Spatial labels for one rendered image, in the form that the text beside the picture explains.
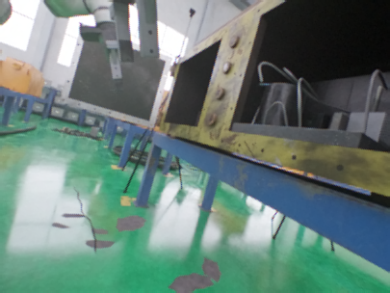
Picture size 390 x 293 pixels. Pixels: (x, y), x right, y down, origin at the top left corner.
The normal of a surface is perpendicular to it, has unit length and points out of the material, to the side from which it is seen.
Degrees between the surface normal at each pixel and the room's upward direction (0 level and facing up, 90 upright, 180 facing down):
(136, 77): 90
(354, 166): 90
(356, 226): 90
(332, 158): 90
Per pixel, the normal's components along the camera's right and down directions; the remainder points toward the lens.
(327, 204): -0.84, -0.23
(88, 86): 0.26, 0.07
